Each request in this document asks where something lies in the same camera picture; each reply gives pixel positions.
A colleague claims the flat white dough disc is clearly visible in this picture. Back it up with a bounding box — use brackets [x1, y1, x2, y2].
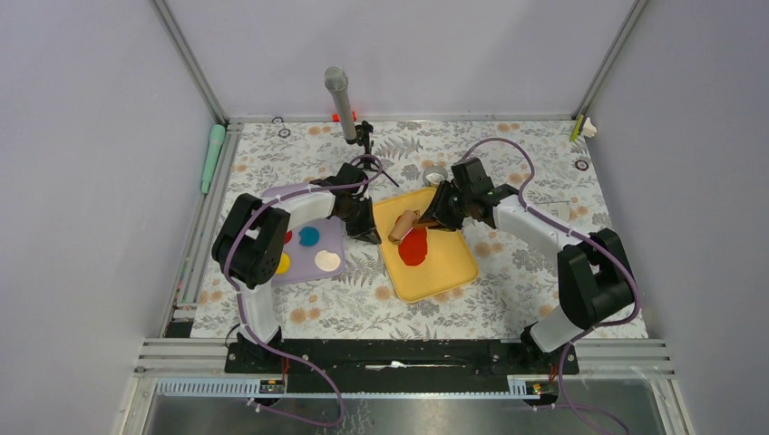
[314, 250, 342, 272]

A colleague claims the wooden dough roller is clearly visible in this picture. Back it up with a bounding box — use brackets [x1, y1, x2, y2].
[387, 210, 431, 245]

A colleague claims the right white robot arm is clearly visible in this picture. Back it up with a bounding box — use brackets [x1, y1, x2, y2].
[417, 158, 639, 373]

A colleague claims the metal dough scraper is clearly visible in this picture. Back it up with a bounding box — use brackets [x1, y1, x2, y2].
[537, 201, 570, 226]

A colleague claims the purple tray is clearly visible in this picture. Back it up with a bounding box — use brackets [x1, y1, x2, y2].
[262, 184, 345, 287]

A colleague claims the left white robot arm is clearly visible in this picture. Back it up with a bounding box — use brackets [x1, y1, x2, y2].
[211, 163, 382, 372]

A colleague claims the yellow tray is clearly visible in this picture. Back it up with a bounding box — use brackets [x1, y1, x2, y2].
[373, 188, 478, 303]

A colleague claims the purple cable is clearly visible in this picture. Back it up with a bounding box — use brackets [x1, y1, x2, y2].
[222, 153, 385, 429]
[459, 138, 643, 435]

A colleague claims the grey microphone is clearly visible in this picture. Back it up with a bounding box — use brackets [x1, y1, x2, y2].
[324, 66, 357, 144]

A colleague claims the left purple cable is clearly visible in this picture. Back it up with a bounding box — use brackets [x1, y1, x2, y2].
[222, 153, 385, 429]

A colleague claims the flat yellow dough disc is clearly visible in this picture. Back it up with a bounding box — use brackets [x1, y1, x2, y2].
[276, 253, 291, 275]

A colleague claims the flat blue dough disc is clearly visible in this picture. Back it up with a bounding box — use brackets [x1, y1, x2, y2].
[298, 226, 320, 247]

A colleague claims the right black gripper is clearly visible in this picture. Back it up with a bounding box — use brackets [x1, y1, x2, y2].
[418, 181, 472, 234]

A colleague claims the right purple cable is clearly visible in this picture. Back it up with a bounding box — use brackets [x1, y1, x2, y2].
[459, 138, 643, 435]

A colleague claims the red dough ball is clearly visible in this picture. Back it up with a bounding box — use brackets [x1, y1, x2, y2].
[397, 228, 428, 266]

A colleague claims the black mini tripod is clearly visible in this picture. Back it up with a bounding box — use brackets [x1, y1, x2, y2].
[353, 121, 400, 188]

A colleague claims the white corner clip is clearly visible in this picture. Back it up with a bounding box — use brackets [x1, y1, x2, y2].
[569, 114, 598, 141]

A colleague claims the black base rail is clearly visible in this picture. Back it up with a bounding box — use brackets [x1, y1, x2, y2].
[225, 337, 579, 394]

